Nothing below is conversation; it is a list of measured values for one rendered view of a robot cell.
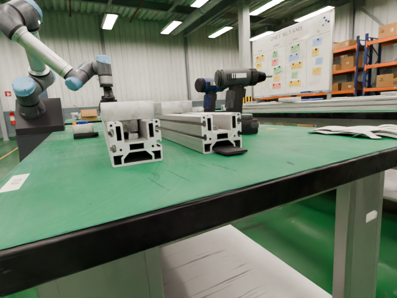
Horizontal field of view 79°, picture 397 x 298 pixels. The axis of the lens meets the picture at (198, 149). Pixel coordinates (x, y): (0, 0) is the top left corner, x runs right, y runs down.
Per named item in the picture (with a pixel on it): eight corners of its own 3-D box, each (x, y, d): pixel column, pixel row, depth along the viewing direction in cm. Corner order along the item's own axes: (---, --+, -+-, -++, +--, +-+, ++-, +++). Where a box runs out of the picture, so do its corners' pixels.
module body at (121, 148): (103, 133, 119) (101, 116, 117) (124, 131, 123) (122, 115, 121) (112, 167, 46) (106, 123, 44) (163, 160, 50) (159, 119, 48)
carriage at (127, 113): (103, 129, 66) (100, 104, 64) (143, 126, 70) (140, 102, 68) (104, 135, 51) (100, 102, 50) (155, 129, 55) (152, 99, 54)
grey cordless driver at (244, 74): (215, 134, 86) (212, 71, 82) (267, 130, 90) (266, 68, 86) (222, 136, 79) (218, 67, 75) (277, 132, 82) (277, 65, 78)
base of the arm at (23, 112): (18, 119, 150) (13, 108, 143) (18, 102, 158) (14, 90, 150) (45, 117, 157) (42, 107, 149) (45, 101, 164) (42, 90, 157)
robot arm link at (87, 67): (71, 70, 131) (86, 67, 127) (83, 60, 139) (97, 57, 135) (79, 82, 137) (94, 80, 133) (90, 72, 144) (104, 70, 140)
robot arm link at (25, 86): (12, 100, 146) (4, 83, 135) (28, 88, 154) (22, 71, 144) (31, 108, 146) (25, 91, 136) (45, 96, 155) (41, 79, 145)
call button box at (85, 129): (75, 138, 107) (73, 123, 106) (98, 135, 111) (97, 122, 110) (74, 139, 100) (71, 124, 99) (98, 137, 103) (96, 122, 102)
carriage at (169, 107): (152, 120, 95) (151, 103, 94) (179, 119, 99) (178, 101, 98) (162, 122, 81) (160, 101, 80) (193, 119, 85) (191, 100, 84)
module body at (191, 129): (142, 129, 126) (140, 113, 124) (160, 128, 130) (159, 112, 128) (203, 154, 53) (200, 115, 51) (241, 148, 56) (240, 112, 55)
